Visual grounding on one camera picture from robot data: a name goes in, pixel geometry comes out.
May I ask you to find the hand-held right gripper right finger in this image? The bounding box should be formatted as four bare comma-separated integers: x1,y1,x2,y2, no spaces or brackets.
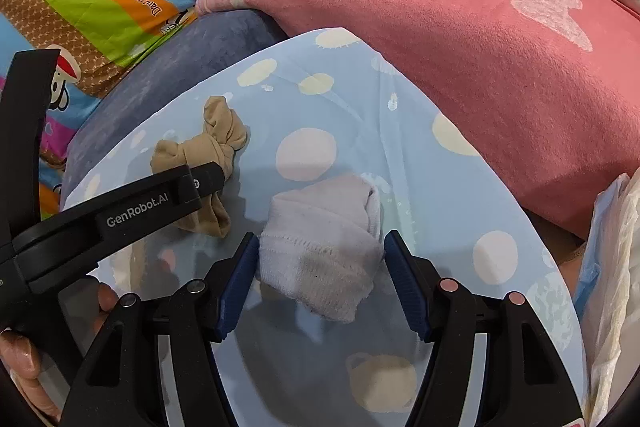
382,229,583,427

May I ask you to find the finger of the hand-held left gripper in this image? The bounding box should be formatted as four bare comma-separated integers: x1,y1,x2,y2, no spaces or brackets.
0,49,61,248
0,162,226,293

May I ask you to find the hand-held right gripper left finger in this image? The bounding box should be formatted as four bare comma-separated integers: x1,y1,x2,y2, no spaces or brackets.
60,232,261,427

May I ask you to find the white sock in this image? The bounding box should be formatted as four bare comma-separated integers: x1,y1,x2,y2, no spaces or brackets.
257,173,383,324

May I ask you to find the beige knotted stocking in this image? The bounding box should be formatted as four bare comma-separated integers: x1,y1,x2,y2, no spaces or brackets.
151,96,248,238

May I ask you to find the blue waste bin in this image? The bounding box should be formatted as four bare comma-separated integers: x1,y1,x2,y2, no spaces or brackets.
572,192,621,308

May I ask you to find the white plastic bin liner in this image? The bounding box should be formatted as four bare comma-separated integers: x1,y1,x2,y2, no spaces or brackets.
582,172,640,427

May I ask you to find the person's left hand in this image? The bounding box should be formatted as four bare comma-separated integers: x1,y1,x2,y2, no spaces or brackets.
0,283,121,423

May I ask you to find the blue-grey sofa cushion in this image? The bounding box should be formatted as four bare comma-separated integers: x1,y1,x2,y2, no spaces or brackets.
60,9,288,202

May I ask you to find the monkey print striped quilt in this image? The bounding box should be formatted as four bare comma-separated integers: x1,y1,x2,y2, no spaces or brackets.
0,0,296,218

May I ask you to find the pink blanket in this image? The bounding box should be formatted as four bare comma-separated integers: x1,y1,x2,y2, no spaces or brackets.
194,0,640,240

